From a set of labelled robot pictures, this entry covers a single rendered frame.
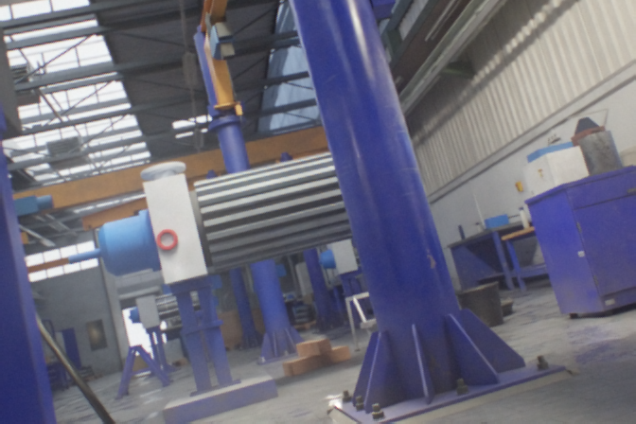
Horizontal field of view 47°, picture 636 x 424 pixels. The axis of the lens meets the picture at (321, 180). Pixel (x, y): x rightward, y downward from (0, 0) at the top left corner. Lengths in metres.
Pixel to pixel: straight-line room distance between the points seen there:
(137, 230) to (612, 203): 2.85
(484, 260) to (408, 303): 8.76
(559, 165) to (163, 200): 4.42
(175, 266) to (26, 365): 3.84
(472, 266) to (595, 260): 7.32
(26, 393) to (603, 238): 3.66
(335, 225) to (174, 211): 1.05
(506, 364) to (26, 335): 2.30
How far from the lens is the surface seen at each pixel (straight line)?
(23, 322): 0.78
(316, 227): 4.79
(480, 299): 5.20
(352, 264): 11.56
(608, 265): 4.18
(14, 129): 0.91
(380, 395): 2.75
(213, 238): 4.62
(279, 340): 8.17
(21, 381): 0.78
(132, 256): 4.78
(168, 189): 4.67
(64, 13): 11.20
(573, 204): 4.13
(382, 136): 2.79
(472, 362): 2.71
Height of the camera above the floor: 0.45
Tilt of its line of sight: 9 degrees up
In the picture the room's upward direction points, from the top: 15 degrees counter-clockwise
